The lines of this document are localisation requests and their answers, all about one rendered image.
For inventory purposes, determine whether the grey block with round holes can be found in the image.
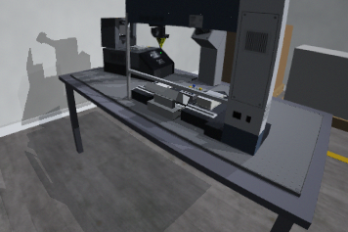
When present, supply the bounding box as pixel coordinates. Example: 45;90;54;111
179;90;198;103

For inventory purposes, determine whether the grey perforated base plate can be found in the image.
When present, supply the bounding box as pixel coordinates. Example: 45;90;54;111
70;69;324;198

